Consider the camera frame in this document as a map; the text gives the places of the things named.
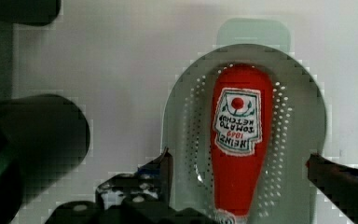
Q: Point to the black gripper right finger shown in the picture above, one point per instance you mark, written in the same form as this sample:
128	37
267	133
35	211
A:
339	183

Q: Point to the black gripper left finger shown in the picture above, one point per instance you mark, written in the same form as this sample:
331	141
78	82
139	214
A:
142	197

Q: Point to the red plush ketchup bottle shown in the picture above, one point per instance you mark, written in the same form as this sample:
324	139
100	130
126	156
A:
241	117

